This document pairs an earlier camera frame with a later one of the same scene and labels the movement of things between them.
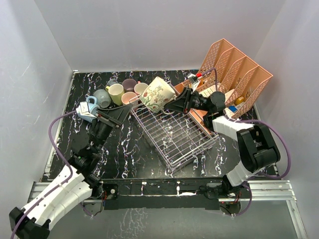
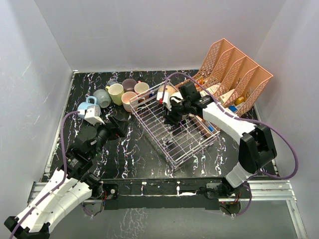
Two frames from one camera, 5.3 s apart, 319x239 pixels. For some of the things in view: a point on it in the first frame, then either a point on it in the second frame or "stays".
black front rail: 179,193 stays
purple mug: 128,84 stays
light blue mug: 92,106 -> 82,105
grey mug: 103,98 stays
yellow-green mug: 116,91 stays
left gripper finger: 119,114 -> 119,127
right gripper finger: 181,103 -> 172,119
